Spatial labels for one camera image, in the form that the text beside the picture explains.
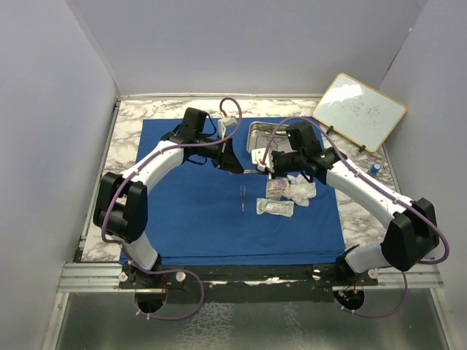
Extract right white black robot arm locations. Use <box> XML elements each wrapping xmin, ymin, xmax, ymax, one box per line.
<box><xmin>258</xmin><ymin>117</ymin><xmax>449</xmax><ymax>285</ymax></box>

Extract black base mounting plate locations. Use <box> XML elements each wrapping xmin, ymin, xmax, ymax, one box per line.
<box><xmin>118</xmin><ymin>264</ymin><xmax>378</xmax><ymax>304</ymax></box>

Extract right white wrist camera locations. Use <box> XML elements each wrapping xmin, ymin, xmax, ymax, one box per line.
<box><xmin>250</xmin><ymin>148</ymin><xmax>274</xmax><ymax>173</ymax></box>

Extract purple cable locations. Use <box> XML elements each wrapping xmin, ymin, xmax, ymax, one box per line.
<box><xmin>260</xmin><ymin>116</ymin><xmax>450</xmax><ymax>318</ymax></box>
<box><xmin>100</xmin><ymin>96</ymin><xmax>243</xmax><ymax>322</ymax></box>

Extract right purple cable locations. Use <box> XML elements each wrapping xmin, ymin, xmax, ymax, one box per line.
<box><xmin>260</xmin><ymin>116</ymin><xmax>450</xmax><ymax>318</ymax></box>

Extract silver metal tweezers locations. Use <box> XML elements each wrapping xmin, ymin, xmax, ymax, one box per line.
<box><xmin>240</xmin><ymin>185</ymin><xmax>246</xmax><ymax>213</ymax></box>

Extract clear green suture packet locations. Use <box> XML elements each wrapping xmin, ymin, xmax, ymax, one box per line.
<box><xmin>256</xmin><ymin>198</ymin><xmax>295</xmax><ymax>217</ymax></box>

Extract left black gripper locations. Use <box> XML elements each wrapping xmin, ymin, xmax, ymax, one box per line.
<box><xmin>196</xmin><ymin>133</ymin><xmax>245</xmax><ymax>174</ymax></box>

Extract purple patterned packet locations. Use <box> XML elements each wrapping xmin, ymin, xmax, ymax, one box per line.
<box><xmin>265</xmin><ymin>178</ymin><xmax>289</xmax><ymax>201</ymax></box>

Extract white gauze pieces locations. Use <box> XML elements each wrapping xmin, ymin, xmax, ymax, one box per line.
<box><xmin>284</xmin><ymin>174</ymin><xmax>317</xmax><ymax>207</ymax></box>

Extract stainless steel instrument tray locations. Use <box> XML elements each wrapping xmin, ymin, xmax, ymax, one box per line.
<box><xmin>246</xmin><ymin>122</ymin><xmax>292</xmax><ymax>153</ymax></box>

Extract blue surgical drape cloth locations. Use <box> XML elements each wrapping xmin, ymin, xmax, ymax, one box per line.
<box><xmin>146</xmin><ymin>119</ymin><xmax>345</xmax><ymax>266</ymax></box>

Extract small whiteboard with wooden frame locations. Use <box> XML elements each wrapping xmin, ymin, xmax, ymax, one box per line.
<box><xmin>312</xmin><ymin>73</ymin><xmax>407</xmax><ymax>153</ymax></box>

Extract small blue cap bottle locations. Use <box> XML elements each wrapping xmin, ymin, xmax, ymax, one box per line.
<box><xmin>367</xmin><ymin>163</ymin><xmax>382</xmax><ymax>178</ymax></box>

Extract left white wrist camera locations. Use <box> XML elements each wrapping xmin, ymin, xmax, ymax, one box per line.
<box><xmin>217</xmin><ymin>116</ymin><xmax>237</xmax><ymax>139</ymax></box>

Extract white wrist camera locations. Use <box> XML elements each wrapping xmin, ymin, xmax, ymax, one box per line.
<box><xmin>250</xmin><ymin>148</ymin><xmax>274</xmax><ymax>173</ymax></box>
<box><xmin>217</xmin><ymin>116</ymin><xmax>237</xmax><ymax>139</ymax></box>

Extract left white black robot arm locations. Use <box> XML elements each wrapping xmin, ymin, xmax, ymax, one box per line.
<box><xmin>93</xmin><ymin>108</ymin><xmax>244</xmax><ymax>288</ymax></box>

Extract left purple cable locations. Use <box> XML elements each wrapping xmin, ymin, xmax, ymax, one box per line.
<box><xmin>100</xmin><ymin>96</ymin><xmax>243</xmax><ymax>322</ymax></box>

